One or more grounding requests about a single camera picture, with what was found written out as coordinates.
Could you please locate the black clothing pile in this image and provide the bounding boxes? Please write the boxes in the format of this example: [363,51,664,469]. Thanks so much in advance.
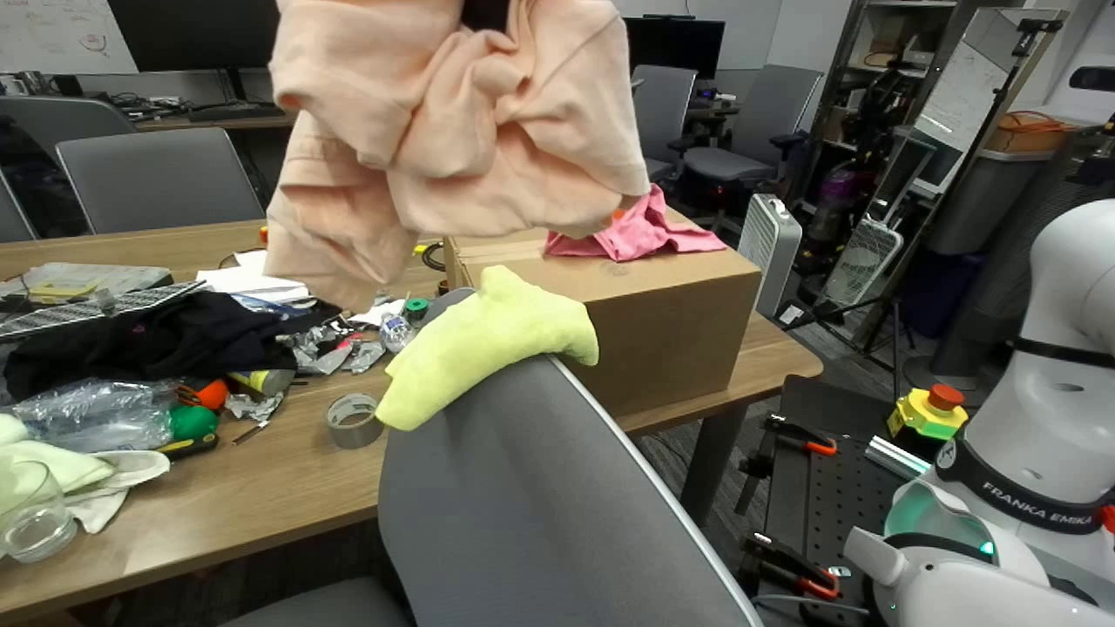
[2,294,334,401]

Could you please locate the clear glass cup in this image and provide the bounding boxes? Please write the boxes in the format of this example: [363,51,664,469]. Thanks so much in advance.
[0,459,76,565]

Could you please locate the brown cardboard box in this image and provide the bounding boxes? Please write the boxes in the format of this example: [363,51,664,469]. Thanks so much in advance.
[445,230,761,416]

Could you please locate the pink t-shirt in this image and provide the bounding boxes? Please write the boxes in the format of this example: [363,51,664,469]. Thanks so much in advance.
[545,190,726,262]

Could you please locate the grey chair at table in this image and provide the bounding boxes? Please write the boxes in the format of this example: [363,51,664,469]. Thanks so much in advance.
[54,128,258,234]

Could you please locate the peach t-shirt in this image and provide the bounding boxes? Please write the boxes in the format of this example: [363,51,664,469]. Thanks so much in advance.
[263,0,653,307]

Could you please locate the orange handled pliers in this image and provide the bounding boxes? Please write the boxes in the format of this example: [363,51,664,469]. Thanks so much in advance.
[763,416,838,457]

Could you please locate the grey office chair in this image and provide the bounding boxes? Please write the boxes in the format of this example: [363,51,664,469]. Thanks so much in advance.
[222,354,763,627]

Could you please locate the grey tape roll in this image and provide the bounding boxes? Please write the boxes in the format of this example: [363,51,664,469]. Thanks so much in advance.
[326,395,384,450]

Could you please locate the yellow emergency stop button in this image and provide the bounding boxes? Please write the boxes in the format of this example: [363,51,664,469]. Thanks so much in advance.
[887,384,967,444]

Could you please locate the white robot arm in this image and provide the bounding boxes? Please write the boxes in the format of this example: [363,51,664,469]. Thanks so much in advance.
[842,198,1115,627]

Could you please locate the white space heater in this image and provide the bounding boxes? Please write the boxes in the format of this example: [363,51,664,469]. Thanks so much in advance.
[739,193,800,318]

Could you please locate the wooden table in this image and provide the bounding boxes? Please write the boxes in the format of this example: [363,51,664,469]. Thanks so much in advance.
[0,216,828,622]

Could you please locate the yellow-green towel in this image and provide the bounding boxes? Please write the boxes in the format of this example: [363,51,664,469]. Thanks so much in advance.
[376,265,600,433]

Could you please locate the clear plastic bottle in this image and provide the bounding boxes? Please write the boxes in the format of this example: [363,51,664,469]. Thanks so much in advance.
[10,379,178,454]

